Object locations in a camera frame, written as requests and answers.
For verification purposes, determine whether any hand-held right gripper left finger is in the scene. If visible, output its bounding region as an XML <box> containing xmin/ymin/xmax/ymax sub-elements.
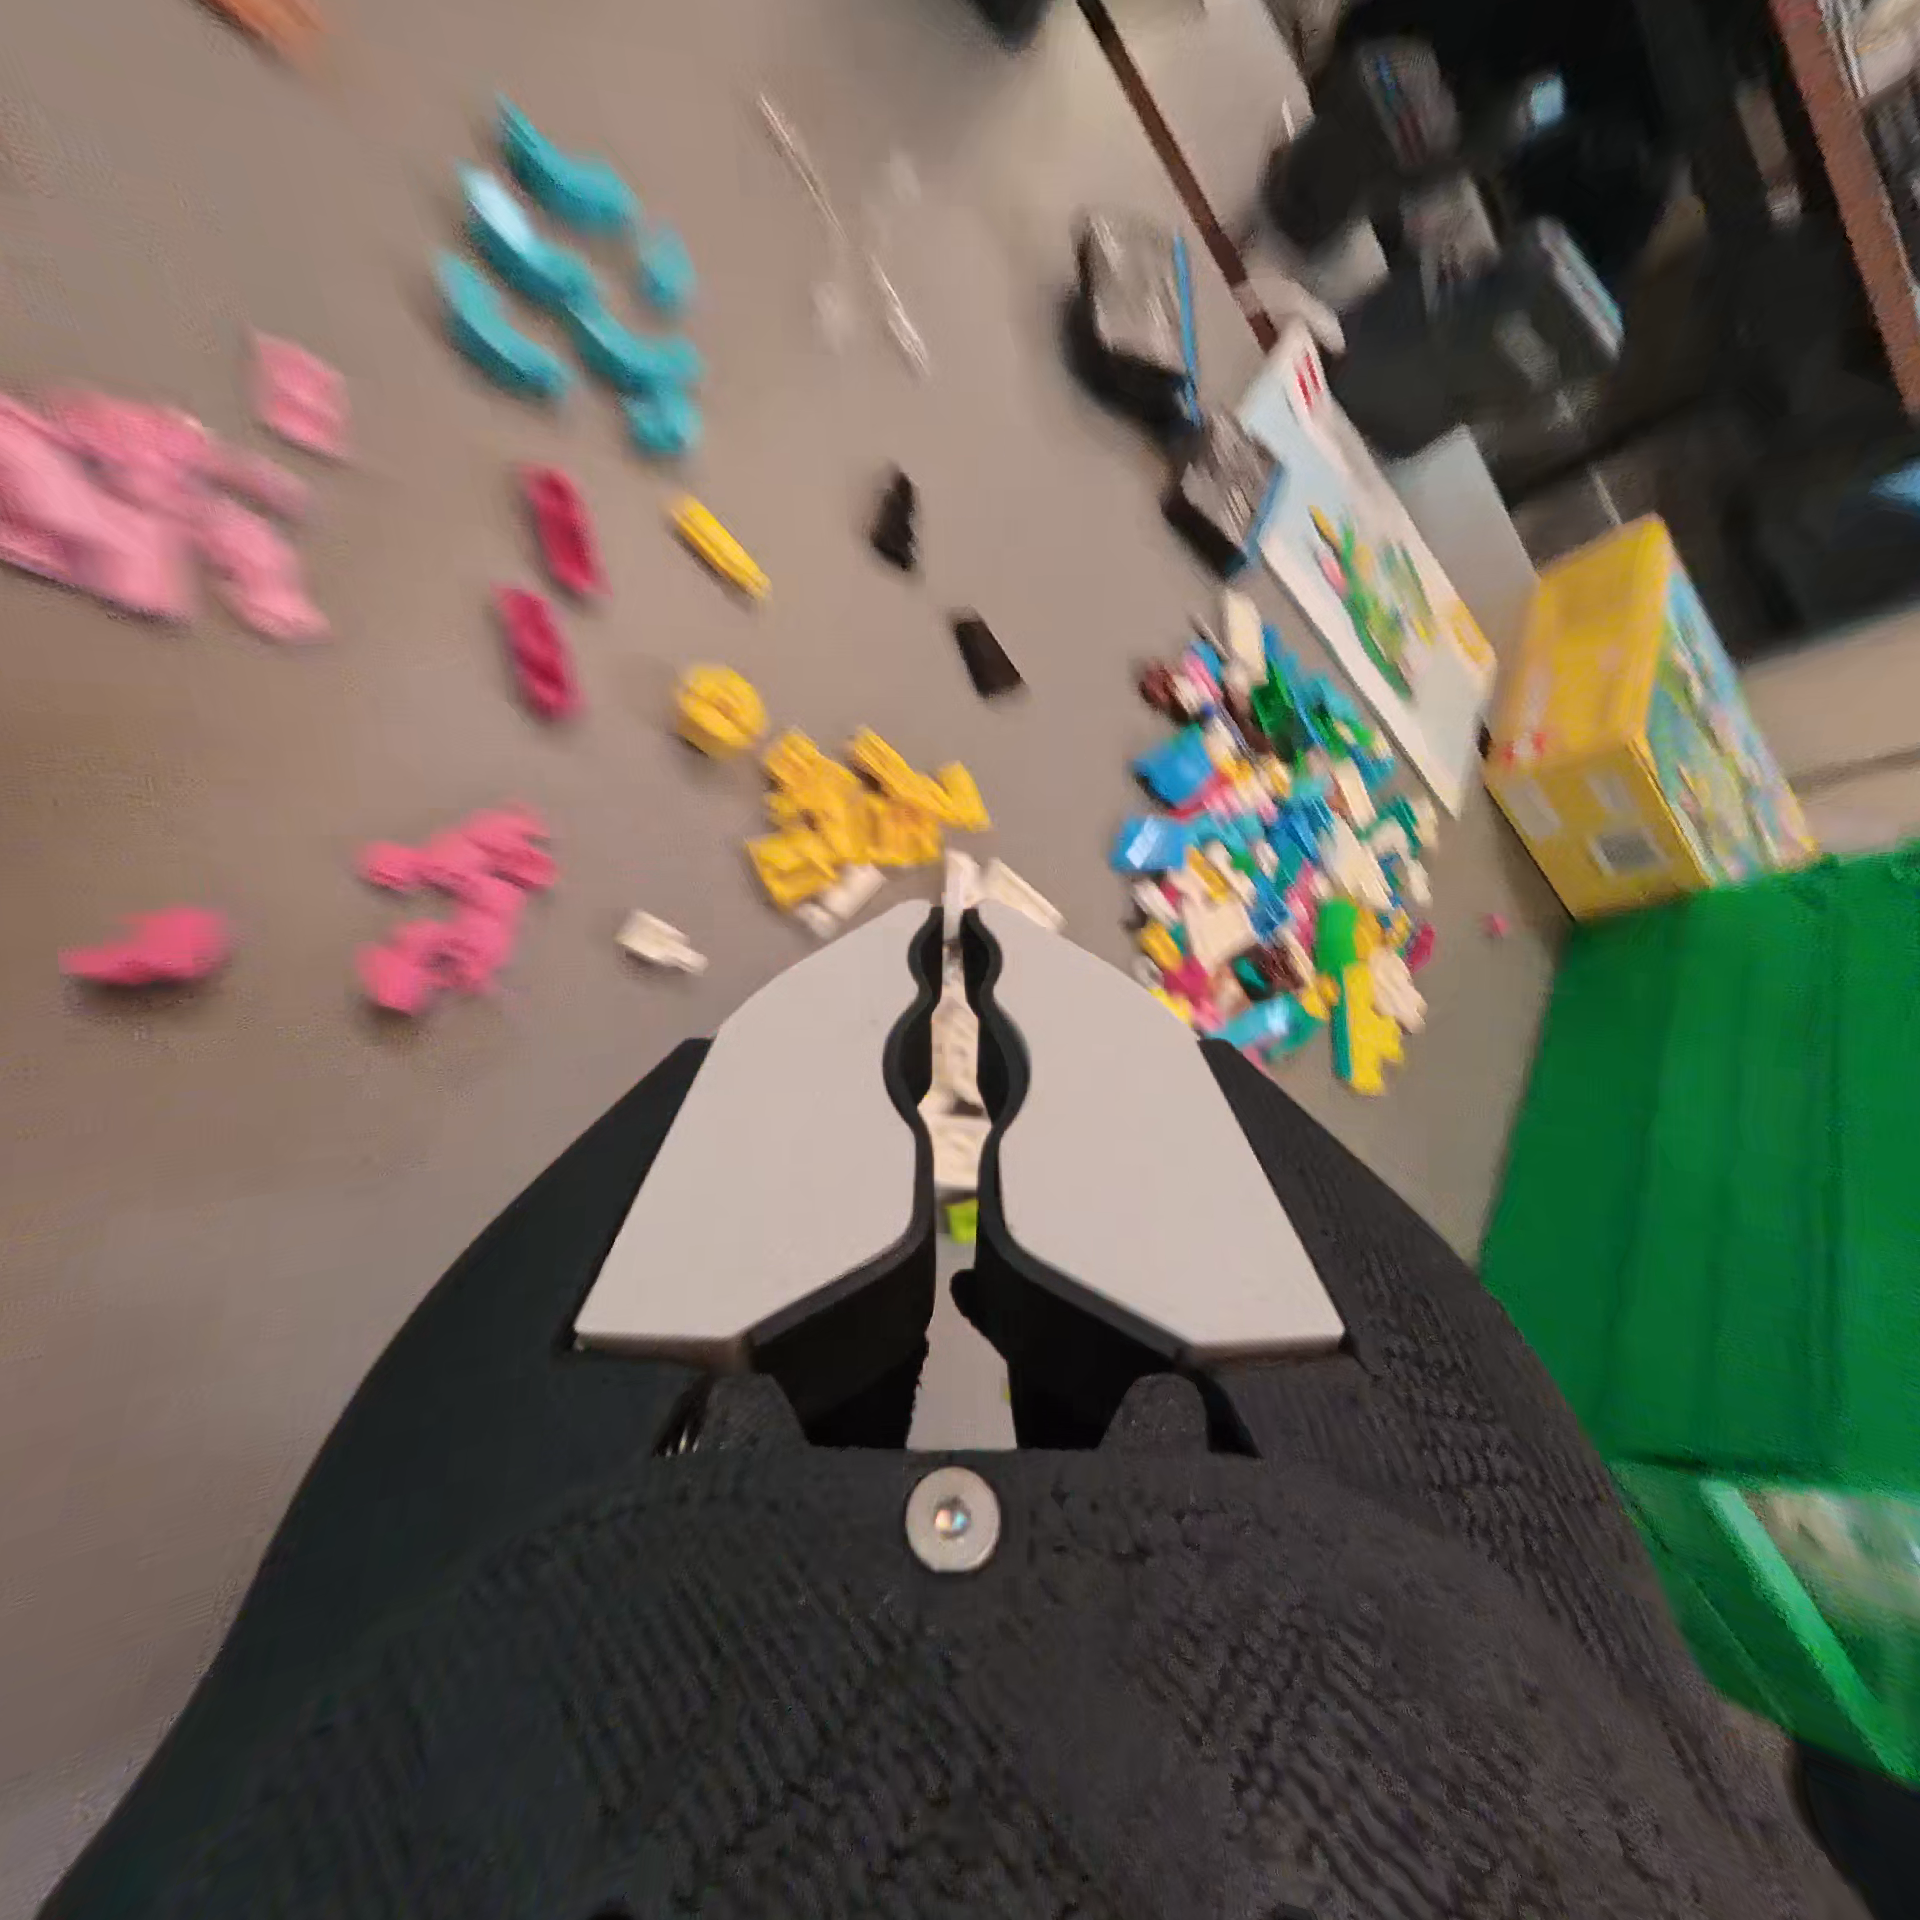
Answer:
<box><xmin>574</xmin><ymin>896</ymin><xmax>945</xmax><ymax>1369</ymax></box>

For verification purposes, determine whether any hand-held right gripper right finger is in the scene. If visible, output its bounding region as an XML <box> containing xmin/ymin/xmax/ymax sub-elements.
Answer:
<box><xmin>961</xmin><ymin>901</ymin><xmax>1346</xmax><ymax>1369</ymax></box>

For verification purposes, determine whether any long white lego piece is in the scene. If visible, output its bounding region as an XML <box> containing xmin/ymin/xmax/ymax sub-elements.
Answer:
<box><xmin>919</xmin><ymin>848</ymin><xmax>995</xmax><ymax>1164</ymax></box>

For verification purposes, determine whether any pile of mixed lego pieces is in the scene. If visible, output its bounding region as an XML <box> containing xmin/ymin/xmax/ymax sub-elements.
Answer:
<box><xmin>1111</xmin><ymin>592</ymin><xmax>1442</xmax><ymax>1098</ymax></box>

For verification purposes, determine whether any pile of yellow lego pieces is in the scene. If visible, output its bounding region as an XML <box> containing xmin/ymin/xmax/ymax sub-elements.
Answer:
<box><xmin>745</xmin><ymin>728</ymin><xmax>993</xmax><ymax>916</ymax></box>

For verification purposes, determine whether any cluster of hot pink lego pieces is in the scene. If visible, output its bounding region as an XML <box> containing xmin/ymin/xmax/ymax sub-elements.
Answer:
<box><xmin>352</xmin><ymin>810</ymin><xmax>560</xmax><ymax>1020</ymax></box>

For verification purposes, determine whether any round yellow lego piece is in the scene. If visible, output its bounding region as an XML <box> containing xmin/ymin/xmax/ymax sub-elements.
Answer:
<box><xmin>670</xmin><ymin>662</ymin><xmax>770</xmax><ymax>760</ymax></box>

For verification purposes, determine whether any dark pink lego piece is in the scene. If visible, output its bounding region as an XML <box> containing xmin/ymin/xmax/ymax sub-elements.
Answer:
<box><xmin>516</xmin><ymin>464</ymin><xmax>609</xmax><ymax>601</ymax></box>
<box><xmin>491</xmin><ymin>585</ymin><xmax>585</xmax><ymax>722</ymax></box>

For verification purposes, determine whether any long yellow lego piece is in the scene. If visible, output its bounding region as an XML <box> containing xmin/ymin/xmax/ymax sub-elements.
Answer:
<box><xmin>667</xmin><ymin>496</ymin><xmax>775</xmax><ymax>601</ymax></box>

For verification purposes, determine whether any lego instruction booklet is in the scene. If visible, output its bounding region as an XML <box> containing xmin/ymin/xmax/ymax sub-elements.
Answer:
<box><xmin>1247</xmin><ymin>323</ymin><xmax>1499</xmax><ymax>818</ymax></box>

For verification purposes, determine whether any yellow lego box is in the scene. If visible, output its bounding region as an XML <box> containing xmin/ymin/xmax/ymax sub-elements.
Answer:
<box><xmin>1481</xmin><ymin>516</ymin><xmax>1818</xmax><ymax>921</ymax></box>

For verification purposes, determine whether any hot pink lego brick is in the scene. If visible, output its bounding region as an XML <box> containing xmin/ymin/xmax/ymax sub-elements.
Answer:
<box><xmin>60</xmin><ymin>904</ymin><xmax>233</xmax><ymax>992</ymax></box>

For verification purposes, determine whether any pile of light pink lego pieces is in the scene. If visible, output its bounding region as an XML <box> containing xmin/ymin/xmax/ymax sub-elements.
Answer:
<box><xmin>0</xmin><ymin>334</ymin><xmax>354</xmax><ymax>650</ymax></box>

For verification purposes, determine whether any group of turquoise lego pieces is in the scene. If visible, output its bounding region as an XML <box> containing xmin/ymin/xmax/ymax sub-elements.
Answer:
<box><xmin>432</xmin><ymin>97</ymin><xmax>706</xmax><ymax>459</ymax></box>

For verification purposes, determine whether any stack of green plastic bins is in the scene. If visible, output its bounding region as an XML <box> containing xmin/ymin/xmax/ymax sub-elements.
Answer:
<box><xmin>1476</xmin><ymin>852</ymin><xmax>1920</xmax><ymax>1788</ymax></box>

